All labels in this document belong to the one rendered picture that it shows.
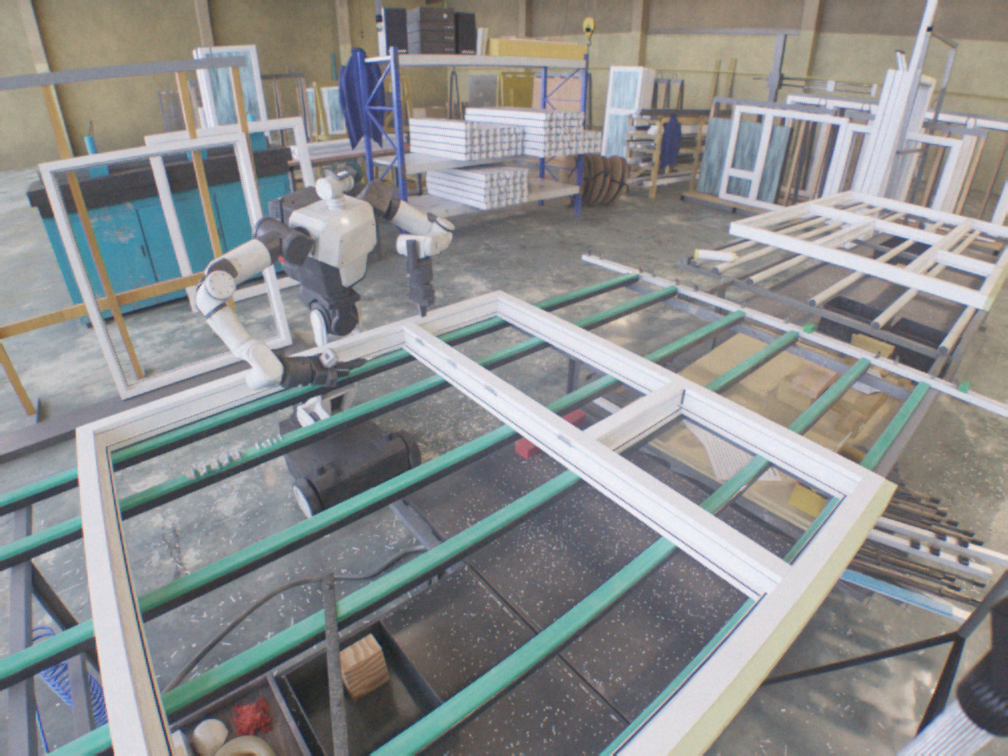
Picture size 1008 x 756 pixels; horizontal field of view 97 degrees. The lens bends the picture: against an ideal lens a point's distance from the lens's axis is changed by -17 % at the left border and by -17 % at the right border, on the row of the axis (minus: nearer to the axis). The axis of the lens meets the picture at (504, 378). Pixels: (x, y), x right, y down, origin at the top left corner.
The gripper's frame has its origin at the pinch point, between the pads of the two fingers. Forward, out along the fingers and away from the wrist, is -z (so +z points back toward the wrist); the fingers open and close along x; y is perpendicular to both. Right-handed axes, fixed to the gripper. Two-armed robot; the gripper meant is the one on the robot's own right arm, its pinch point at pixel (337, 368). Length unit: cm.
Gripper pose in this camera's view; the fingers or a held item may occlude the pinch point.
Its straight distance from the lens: 163.8
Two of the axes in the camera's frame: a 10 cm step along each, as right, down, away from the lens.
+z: -6.7, 0.7, -7.4
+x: -6.0, -6.4, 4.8
